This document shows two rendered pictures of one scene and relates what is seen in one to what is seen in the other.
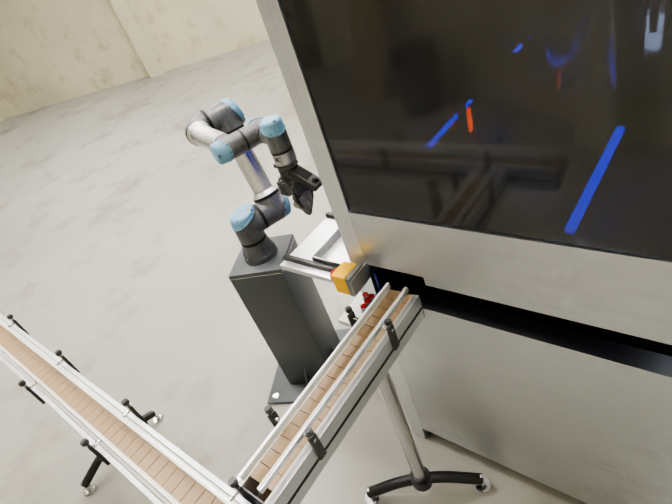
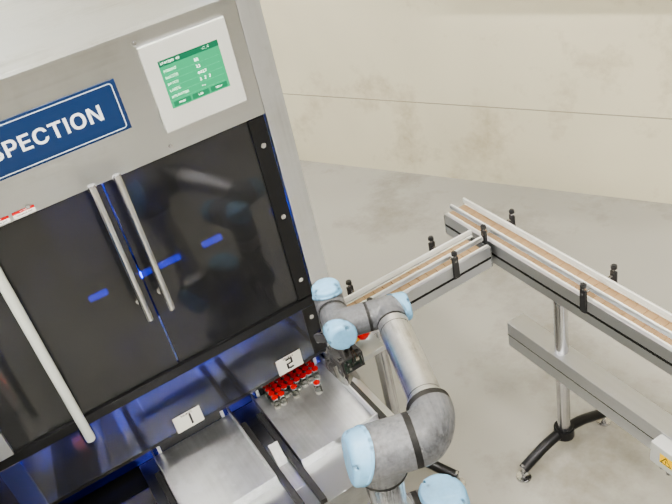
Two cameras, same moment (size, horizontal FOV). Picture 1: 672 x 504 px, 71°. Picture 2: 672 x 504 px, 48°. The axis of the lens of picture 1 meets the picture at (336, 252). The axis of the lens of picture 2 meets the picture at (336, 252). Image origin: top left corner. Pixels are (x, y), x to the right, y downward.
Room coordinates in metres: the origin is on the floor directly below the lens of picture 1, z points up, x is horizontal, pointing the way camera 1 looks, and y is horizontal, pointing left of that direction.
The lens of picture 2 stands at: (2.89, 0.55, 2.56)
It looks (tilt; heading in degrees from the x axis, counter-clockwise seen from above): 35 degrees down; 198
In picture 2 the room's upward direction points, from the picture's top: 13 degrees counter-clockwise
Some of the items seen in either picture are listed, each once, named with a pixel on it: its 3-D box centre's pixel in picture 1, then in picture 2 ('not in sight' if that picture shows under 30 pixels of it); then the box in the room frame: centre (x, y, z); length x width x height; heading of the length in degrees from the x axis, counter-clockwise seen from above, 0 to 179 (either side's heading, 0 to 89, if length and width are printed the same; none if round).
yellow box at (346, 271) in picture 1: (348, 278); not in sight; (1.13, -0.01, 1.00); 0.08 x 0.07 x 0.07; 41
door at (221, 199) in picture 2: not in sight; (219, 243); (1.36, -0.25, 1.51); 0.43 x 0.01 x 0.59; 131
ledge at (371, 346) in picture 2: (367, 313); (358, 345); (1.09, -0.02, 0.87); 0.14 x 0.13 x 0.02; 41
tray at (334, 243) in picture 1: (368, 246); (312, 407); (1.38, -0.12, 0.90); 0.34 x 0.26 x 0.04; 41
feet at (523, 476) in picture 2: not in sight; (564, 437); (0.80, 0.64, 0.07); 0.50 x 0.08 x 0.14; 131
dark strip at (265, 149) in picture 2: not in sight; (291, 246); (1.24, -0.10, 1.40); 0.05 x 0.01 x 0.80; 131
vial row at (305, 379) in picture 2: not in sight; (294, 385); (1.30, -0.19, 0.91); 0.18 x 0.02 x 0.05; 131
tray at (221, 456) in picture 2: not in sight; (212, 466); (1.61, -0.37, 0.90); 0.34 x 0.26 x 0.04; 41
